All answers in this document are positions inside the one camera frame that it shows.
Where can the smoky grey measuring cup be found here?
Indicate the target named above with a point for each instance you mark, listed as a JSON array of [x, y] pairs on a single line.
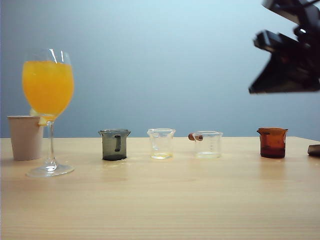
[[110, 145]]

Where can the beige paper cup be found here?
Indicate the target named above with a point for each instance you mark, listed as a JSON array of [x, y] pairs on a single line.
[[25, 140]]

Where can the dark grey metal object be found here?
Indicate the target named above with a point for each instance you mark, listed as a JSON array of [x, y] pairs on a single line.
[[314, 150]]

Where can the yellow lemon slice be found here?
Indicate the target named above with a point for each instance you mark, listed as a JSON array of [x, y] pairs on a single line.
[[42, 121]]

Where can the amber measuring cup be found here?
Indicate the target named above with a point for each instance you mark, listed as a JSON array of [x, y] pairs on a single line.
[[272, 145]]

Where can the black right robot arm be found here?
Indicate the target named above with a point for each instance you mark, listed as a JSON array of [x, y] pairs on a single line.
[[290, 7]]

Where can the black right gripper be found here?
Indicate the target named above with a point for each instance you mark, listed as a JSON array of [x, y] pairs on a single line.
[[312, 30]]

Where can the wine glass with orange juice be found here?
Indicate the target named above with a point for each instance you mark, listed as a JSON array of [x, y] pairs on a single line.
[[47, 90]]

